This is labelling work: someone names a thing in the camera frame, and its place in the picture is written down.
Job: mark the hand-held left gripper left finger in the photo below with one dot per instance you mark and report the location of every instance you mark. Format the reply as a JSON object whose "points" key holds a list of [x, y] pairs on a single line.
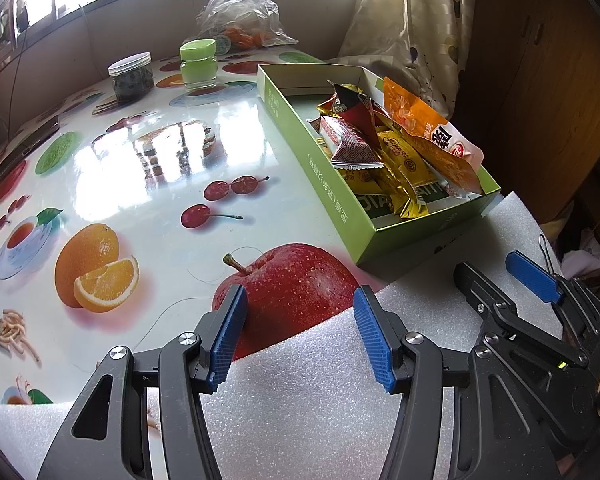
{"points": [[227, 340]]}

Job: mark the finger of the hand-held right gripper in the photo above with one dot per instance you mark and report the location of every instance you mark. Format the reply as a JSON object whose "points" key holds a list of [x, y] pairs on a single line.
{"points": [[472, 285], [532, 275]]}

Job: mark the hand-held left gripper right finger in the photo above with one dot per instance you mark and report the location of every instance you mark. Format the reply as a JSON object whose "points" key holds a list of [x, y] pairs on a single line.
{"points": [[375, 345]]}

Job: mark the gold foil snack packet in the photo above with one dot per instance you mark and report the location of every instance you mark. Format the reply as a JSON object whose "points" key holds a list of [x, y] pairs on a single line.
{"points": [[405, 200]]}

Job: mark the yellow snack packet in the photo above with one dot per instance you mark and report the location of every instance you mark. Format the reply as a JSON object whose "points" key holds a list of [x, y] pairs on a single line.
{"points": [[405, 157]]}

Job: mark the small orange snack packet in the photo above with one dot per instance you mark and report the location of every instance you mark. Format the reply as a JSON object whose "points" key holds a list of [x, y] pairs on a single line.
{"points": [[360, 180]]}

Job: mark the large orange snack packet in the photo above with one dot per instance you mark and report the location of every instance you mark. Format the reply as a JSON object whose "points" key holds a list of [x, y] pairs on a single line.
{"points": [[420, 125]]}

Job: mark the white red snack bar packet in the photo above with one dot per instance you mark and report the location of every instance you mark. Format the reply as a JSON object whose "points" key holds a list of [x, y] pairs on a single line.
{"points": [[352, 147]]}

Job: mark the dark red foil snack packet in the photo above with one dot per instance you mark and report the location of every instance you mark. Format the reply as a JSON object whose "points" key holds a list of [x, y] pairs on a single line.
{"points": [[350, 105]]}

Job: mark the green cardboard box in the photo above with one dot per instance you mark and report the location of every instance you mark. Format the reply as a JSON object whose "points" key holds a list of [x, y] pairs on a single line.
{"points": [[300, 125]]}

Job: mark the white foam sheet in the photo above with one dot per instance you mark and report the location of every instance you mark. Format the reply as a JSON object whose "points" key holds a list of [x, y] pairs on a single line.
{"points": [[305, 410]]}

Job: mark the fruit print tablecloth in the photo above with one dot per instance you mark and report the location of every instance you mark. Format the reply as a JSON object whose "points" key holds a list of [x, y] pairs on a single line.
{"points": [[145, 200]]}

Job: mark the brown wooden cabinet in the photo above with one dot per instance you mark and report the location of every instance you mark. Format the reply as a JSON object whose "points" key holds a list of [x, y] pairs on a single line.
{"points": [[540, 85]]}

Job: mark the cream patterned curtain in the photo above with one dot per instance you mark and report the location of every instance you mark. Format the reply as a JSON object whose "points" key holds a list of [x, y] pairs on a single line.
{"points": [[405, 25]]}

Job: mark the green jar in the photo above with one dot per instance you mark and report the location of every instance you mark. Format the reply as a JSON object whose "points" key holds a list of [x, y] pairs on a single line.
{"points": [[198, 67]]}

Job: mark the dark jar with silver lid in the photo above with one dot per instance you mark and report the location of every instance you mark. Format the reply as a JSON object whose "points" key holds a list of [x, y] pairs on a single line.
{"points": [[130, 82]]}

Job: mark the black phone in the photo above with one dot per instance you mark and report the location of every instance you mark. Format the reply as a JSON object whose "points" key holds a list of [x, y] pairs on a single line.
{"points": [[30, 147]]}

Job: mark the clear plastic bag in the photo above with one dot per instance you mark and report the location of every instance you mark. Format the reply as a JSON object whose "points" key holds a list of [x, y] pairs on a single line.
{"points": [[235, 5]]}

